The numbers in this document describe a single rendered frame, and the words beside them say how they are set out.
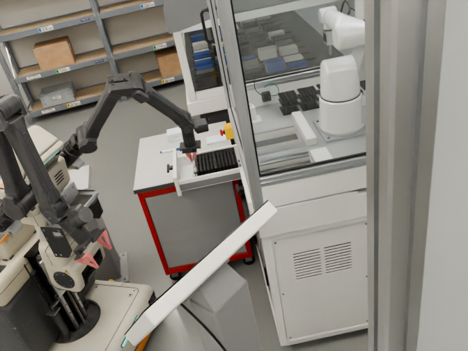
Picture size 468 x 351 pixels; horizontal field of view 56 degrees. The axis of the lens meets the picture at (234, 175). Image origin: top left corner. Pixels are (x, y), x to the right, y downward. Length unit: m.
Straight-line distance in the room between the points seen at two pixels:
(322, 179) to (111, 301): 1.39
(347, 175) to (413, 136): 1.43
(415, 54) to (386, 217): 0.14
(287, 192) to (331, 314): 0.79
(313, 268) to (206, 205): 0.79
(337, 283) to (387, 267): 1.75
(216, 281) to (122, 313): 1.21
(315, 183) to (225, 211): 0.94
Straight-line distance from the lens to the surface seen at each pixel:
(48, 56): 5.91
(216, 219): 2.62
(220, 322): 1.38
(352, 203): 1.88
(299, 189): 1.77
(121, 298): 2.59
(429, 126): 0.36
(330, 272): 2.12
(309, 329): 2.38
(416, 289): 0.47
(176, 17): 2.83
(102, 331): 2.48
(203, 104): 3.00
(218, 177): 2.17
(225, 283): 1.38
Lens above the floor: 2.03
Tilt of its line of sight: 32 degrees down
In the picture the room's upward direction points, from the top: 11 degrees counter-clockwise
